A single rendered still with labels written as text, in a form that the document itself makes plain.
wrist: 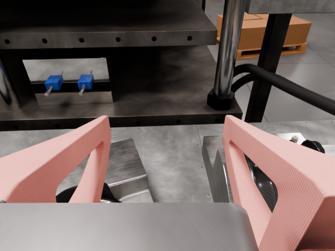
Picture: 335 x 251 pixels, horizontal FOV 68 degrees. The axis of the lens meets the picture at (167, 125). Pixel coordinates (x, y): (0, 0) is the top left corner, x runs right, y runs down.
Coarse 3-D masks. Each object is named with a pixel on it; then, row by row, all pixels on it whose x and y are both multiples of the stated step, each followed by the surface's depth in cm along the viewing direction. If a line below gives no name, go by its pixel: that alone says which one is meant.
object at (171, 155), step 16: (112, 128) 77; (128, 128) 77; (144, 128) 77; (160, 128) 77; (176, 128) 77; (192, 128) 77; (208, 128) 77; (272, 128) 77; (288, 128) 77; (304, 128) 77; (320, 128) 77; (0, 144) 71; (16, 144) 71; (32, 144) 71; (144, 144) 71; (160, 144) 71; (176, 144) 71; (192, 144) 71; (144, 160) 66; (160, 160) 66; (176, 160) 66; (192, 160) 66; (160, 176) 62; (176, 176) 62; (192, 176) 62; (160, 192) 58; (176, 192) 58; (192, 192) 58; (208, 192) 58
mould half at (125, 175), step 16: (112, 144) 55; (128, 144) 55; (112, 160) 51; (128, 160) 51; (80, 176) 47; (112, 176) 47; (128, 176) 47; (144, 176) 48; (112, 192) 46; (128, 192) 48; (144, 192) 49
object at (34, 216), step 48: (48, 144) 8; (96, 144) 11; (0, 192) 5; (48, 192) 7; (96, 192) 11; (0, 240) 4; (48, 240) 4; (96, 240) 4; (144, 240) 4; (192, 240) 4; (240, 240) 4
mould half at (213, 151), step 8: (208, 136) 65; (216, 136) 65; (280, 136) 65; (288, 136) 65; (208, 144) 62; (216, 144) 62; (208, 152) 60; (216, 152) 51; (224, 152) 49; (328, 152) 49; (208, 160) 59; (216, 160) 51; (224, 160) 47; (208, 168) 60; (216, 168) 52; (224, 168) 46; (208, 176) 60; (216, 176) 52; (224, 176) 46; (216, 184) 52; (224, 184) 46; (216, 192) 52; (224, 192) 46; (216, 200) 53; (224, 200) 46; (232, 200) 43
